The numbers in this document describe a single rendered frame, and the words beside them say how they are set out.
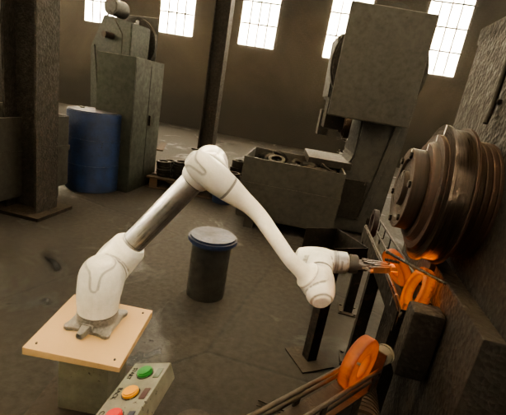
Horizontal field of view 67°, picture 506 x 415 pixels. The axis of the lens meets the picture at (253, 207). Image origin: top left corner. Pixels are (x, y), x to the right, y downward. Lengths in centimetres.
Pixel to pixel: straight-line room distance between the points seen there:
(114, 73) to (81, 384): 347
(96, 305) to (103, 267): 14
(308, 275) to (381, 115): 283
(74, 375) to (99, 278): 43
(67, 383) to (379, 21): 364
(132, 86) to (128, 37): 434
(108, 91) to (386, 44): 291
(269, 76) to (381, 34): 776
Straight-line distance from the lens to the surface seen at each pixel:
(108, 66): 463
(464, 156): 129
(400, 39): 408
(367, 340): 109
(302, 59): 1150
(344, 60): 395
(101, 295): 154
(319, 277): 138
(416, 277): 157
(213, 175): 134
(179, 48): 1238
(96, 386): 175
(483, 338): 113
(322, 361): 229
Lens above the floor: 134
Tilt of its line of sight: 17 degrees down
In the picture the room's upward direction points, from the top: 10 degrees clockwise
